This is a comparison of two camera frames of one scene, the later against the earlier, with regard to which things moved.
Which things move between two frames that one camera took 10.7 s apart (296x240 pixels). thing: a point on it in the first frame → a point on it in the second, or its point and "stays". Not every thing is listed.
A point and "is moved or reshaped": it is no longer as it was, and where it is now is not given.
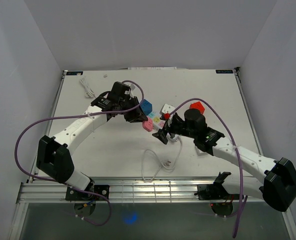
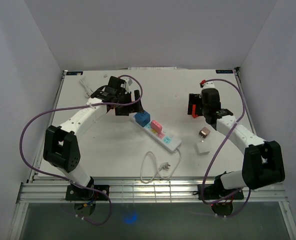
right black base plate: [215, 192] stays
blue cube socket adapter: [146, 106] is moved or reshaped
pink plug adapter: [148, 125] is moved or reshaped
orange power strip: [89, 93] stays
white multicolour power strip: [159, 119] → [169, 141]
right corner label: [224, 71] stays
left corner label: [74, 73] stays
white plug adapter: [200, 152] stays
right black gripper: [168, 126] → [194, 99]
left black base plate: [72, 195] stays
